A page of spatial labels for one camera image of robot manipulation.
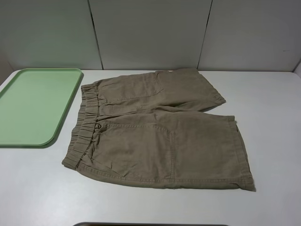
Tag green plastic tray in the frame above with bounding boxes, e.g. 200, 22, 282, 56
0, 68, 83, 147

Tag khaki shorts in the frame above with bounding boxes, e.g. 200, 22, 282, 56
62, 68, 255, 191

